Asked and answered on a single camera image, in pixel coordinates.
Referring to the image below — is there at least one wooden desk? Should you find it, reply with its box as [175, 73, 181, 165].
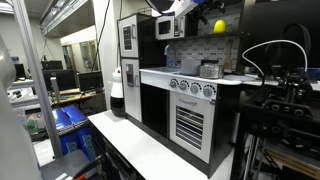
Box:
[49, 87, 108, 108]

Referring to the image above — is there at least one black cable loop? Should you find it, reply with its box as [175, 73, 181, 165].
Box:
[282, 22, 313, 59]

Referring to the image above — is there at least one gray toy stove knob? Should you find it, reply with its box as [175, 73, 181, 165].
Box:
[178, 80, 189, 92]
[168, 78, 179, 89]
[202, 84, 217, 98]
[189, 82, 202, 95]

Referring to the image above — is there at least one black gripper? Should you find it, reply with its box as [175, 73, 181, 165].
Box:
[193, 0, 228, 25]

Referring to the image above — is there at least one overhead metal light rack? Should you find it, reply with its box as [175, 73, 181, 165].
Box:
[39, 0, 96, 39]

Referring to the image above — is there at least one silver toy pot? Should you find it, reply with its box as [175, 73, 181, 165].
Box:
[199, 62, 224, 80]

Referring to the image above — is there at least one silver aluminium post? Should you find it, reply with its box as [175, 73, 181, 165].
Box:
[11, 0, 64, 160]

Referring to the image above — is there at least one black camera rig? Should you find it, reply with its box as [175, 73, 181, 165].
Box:
[253, 66, 320, 120]

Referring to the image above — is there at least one white toy fridge door small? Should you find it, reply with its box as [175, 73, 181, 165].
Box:
[117, 14, 140, 59]

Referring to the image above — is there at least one gray metal base plate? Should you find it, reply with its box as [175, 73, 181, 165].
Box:
[39, 149, 92, 180]

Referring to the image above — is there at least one white cable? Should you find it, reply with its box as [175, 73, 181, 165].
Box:
[241, 39, 309, 78]

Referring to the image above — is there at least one black white toy kitchen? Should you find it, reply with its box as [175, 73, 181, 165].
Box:
[117, 2, 256, 179]

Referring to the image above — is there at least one blue storage bin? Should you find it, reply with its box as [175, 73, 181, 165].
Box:
[51, 107, 82, 156]
[63, 104, 98, 162]

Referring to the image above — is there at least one white toy oven door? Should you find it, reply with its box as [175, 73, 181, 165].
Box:
[169, 91, 216, 164]

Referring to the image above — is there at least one wooden toy utensil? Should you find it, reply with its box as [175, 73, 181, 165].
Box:
[223, 39, 234, 71]

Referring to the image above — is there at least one yellow toy pepper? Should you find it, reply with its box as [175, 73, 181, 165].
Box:
[213, 19, 228, 34]

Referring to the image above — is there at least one silver toy faucet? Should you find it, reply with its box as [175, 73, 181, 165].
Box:
[163, 44, 179, 69]

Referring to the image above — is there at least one black hanging cable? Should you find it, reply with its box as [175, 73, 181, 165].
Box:
[89, 0, 112, 73]

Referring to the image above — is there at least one white toy fridge door tall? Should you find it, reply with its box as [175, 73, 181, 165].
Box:
[120, 58, 143, 123]

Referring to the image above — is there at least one gray curved cover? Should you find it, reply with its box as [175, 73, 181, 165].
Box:
[0, 34, 43, 180]

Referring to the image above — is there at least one black computer monitor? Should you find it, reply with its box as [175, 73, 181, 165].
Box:
[40, 60, 64, 71]
[42, 68, 79, 93]
[77, 70, 105, 95]

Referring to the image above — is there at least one gray toy pot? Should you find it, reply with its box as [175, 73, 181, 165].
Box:
[180, 58, 203, 77]

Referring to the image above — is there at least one white toy microwave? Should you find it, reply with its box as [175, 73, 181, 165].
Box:
[154, 14, 187, 41]

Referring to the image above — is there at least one black orange handle tool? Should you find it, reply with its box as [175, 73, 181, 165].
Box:
[71, 154, 108, 180]

